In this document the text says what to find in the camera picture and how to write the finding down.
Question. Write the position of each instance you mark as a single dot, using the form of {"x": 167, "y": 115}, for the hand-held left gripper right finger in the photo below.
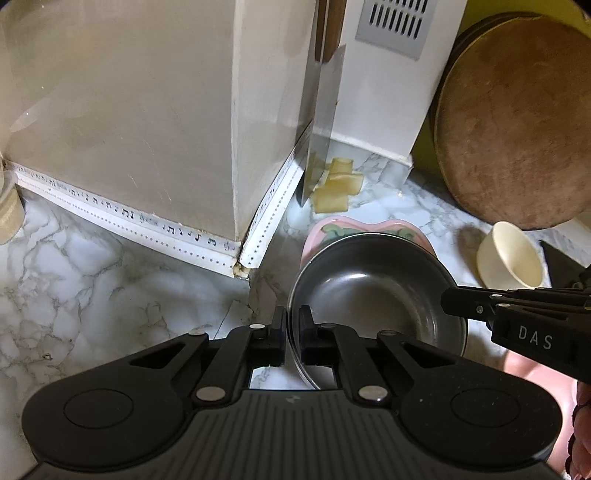
{"x": 304, "y": 336}

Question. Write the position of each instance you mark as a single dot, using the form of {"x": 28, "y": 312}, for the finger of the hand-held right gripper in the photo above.
{"x": 466, "y": 302}

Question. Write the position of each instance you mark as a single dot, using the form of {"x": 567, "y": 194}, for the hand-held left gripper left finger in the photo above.
{"x": 279, "y": 336}

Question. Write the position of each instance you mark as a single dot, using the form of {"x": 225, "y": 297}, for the dark grey metal bowl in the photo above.
{"x": 369, "y": 295}

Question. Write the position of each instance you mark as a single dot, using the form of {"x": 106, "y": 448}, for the person's right hand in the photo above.
{"x": 535, "y": 383}

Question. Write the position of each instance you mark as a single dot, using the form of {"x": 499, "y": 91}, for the small cream bowl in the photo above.
{"x": 508, "y": 263}

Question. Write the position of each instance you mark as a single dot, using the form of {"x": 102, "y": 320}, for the black angular object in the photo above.
{"x": 563, "y": 265}

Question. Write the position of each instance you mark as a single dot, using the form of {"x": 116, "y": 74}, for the pink heart-shaped plate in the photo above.
{"x": 323, "y": 228}

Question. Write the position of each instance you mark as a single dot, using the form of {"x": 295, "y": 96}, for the music-note trim strip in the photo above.
{"x": 129, "y": 214}
{"x": 272, "y": 203}

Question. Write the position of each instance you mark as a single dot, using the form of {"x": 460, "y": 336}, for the pale yellow sponge pieces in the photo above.
{"x": 344, "y": 184}

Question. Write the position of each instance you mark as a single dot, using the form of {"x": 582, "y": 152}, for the round wooden cutting board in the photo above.
{"x": 521, "y": 124}

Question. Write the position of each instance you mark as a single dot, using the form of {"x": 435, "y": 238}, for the steel cleaver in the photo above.
{"x": 323, "y": 129}

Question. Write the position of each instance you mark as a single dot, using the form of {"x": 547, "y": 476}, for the white knife holder with vent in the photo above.
{"x": 388, "y": 101}

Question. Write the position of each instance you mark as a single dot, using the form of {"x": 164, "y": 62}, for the dark round cutting board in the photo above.
{"x": 466, "y": 33}

